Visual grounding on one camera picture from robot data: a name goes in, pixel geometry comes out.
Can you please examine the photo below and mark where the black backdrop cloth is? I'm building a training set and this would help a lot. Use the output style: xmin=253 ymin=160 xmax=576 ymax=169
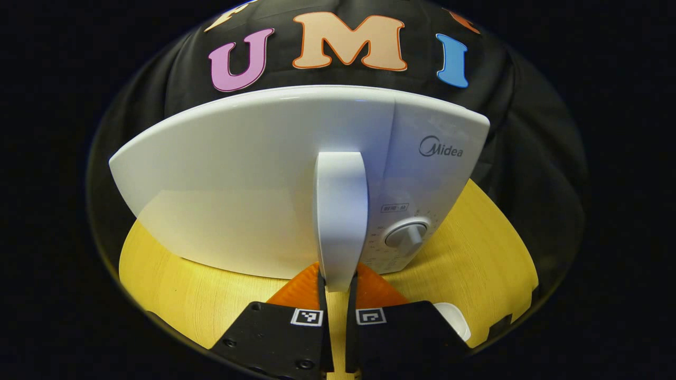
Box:
xmin=87 ymin=0 xmax=588 ymax=317

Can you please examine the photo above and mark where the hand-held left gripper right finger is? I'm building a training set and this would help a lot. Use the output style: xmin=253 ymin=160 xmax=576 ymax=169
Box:
xmin=346 ymin=262 xmax=471 ymax=380

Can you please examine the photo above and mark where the white microwave oven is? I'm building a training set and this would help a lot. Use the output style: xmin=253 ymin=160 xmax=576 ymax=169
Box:
xmin=108 ymin=85 xmax=491 ymax=293

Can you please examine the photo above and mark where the white square plate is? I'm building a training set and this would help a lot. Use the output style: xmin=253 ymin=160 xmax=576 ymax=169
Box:
xmin=433 ymin=302 xmax=472 ymax=343

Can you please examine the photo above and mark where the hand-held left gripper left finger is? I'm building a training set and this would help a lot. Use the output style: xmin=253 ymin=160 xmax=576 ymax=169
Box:
xmin=209 ymin=262 xmax=334 ymax=380

